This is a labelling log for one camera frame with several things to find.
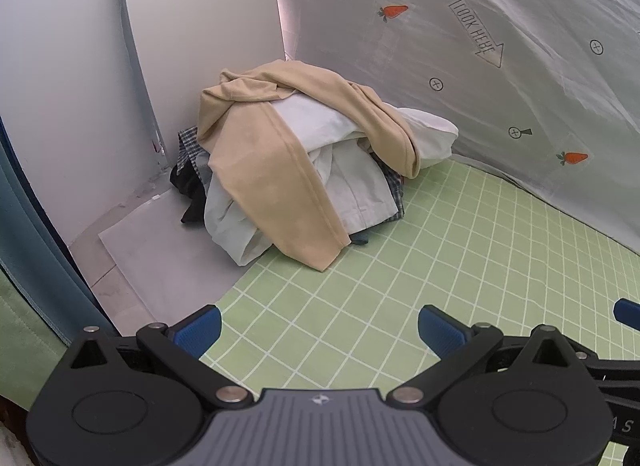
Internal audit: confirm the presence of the green grid mat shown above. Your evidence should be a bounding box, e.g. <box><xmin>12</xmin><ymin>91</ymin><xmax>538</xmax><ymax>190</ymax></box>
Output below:
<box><xmin>203</xmin><ymin>161</ymin><xmax>639</xmax><ymax>392</ymax></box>

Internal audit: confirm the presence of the white crumpled garment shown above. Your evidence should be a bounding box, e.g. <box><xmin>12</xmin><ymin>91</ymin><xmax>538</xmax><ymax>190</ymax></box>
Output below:
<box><xmin>203</xmin><ymin>93</ymin><xmax>460</xmax><ymax>268</ymax></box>

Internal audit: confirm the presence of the teal curtain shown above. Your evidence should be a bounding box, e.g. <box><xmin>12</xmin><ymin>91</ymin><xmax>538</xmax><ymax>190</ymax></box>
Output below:
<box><xmin>1</xmin><ymin>130</ymin><xmax>119</xmax><ymax>345</ymax></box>

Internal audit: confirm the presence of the plaid checkered garment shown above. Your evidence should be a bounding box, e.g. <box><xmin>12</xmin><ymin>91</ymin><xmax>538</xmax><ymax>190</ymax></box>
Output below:
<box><xmin>176</xmin><ymin>127</ymin><xmax>405</xmax><ymax>222</ymax></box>

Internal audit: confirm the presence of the black garment in pile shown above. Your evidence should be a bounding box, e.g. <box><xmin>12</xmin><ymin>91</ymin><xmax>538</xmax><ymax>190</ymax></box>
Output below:
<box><xmin>169</xmin><ymin>161</ymin><xmax>206</xmax><ymax>224</ymax></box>

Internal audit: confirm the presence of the grey flat board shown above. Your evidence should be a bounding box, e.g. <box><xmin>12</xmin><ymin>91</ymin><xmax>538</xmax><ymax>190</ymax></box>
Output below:
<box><xmin>99</xmin><ymin>189</ymin><xmax>247</xmax><ymax>325</ymax></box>

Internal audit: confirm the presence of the beige long-sleeve shirt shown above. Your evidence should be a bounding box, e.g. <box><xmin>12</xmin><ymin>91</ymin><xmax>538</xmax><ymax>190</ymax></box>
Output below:
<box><xmin>198</xmin><ymin>59</ymin><xmax>420</xmax><ymax>271</ymax></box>

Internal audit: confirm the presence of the grey carrot-print backdrop cloth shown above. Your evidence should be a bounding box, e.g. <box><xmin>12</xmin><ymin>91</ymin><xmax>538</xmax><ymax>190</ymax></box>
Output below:
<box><xmin>279</xmin><ymin>0</ymin><xmax>639</xmax><ymax>249</ymax></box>

